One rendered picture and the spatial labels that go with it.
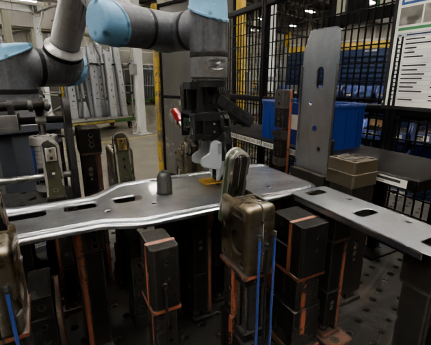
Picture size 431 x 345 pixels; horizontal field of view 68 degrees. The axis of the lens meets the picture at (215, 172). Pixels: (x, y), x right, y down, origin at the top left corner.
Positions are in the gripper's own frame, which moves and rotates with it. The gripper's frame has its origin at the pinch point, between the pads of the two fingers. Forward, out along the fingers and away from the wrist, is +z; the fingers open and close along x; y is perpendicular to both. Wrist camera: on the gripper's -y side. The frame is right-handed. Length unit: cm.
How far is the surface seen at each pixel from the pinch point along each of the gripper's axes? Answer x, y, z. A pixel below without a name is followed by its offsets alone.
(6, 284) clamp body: 21.7, 39.2, 2.0
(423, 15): 7, -55, -35
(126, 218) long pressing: 9.2, 22.8, 2.3
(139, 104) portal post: -680, -164, 37
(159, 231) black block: 14.8, 18.8, 3.3
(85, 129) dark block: -18.2, 24.8, -9.3
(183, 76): -261, -100, -22
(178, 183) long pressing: -4.7, 7.7, 2.5
